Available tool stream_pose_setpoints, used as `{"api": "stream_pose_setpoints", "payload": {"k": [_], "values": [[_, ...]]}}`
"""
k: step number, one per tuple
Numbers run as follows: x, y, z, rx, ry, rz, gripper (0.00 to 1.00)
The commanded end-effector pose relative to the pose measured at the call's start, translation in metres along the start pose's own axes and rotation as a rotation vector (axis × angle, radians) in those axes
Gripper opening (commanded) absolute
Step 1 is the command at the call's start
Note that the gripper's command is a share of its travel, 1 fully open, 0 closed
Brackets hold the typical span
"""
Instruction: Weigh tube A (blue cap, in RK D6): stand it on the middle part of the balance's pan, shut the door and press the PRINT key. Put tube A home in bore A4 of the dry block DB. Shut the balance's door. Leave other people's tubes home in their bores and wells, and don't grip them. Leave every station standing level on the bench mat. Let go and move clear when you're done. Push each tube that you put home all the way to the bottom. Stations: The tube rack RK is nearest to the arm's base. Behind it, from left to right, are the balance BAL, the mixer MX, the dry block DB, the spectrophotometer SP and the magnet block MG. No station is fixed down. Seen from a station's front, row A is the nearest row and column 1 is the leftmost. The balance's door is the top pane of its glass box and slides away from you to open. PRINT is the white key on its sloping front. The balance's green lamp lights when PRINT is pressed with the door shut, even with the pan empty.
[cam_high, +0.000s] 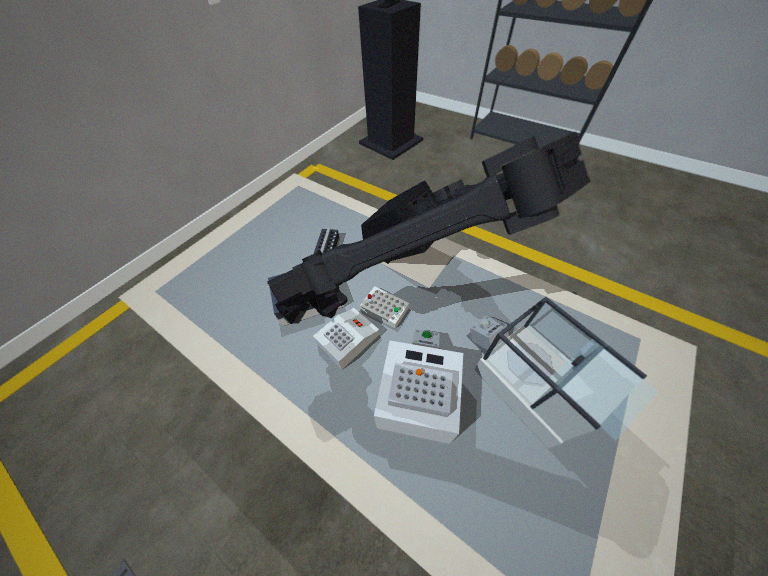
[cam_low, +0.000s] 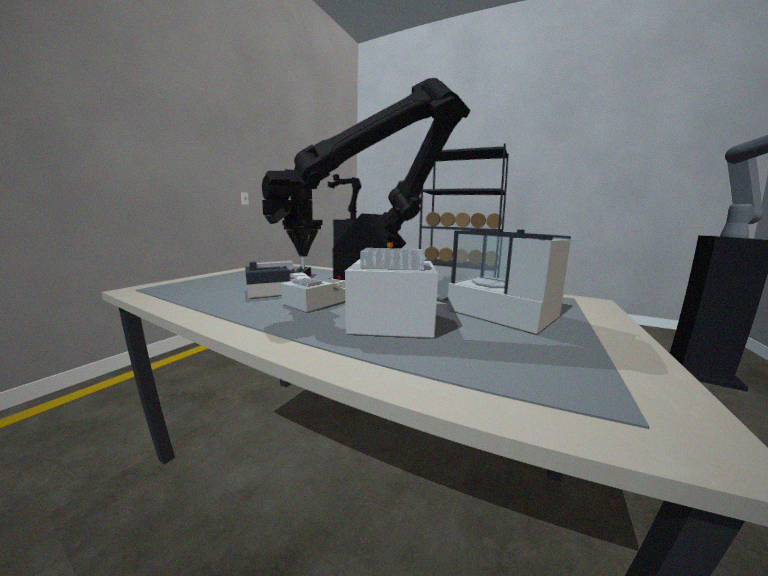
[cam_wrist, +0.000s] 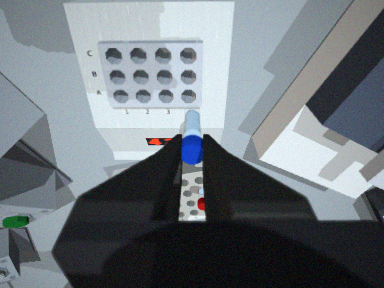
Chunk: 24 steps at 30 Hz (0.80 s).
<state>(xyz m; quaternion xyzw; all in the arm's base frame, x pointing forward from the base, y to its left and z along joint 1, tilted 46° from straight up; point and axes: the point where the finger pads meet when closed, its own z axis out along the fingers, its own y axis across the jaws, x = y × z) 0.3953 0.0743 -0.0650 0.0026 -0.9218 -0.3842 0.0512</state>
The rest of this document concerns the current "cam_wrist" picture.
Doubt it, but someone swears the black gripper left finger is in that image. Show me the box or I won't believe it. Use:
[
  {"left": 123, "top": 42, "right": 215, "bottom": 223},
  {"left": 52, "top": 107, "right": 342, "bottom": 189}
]
[{"left": 66, "top": 134, "right": 182, "bottom": 221}]

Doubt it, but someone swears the grey bench mat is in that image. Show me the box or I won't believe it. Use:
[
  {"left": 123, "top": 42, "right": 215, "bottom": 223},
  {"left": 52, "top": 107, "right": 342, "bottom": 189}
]
[{"left": 0, "top": 0, "right": 378, "bottom": 288}]

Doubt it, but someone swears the blue-capped tube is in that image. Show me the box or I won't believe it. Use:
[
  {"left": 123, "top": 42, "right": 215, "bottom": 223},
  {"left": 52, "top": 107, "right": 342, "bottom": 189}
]
[{"left": 182, "top": 104, "right": 203, "bottom": 165}]

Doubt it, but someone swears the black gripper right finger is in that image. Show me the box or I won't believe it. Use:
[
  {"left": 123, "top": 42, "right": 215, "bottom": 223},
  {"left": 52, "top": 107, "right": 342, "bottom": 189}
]
[{"left": 202, "top": 134, "right": 318, "bottom": 221}]

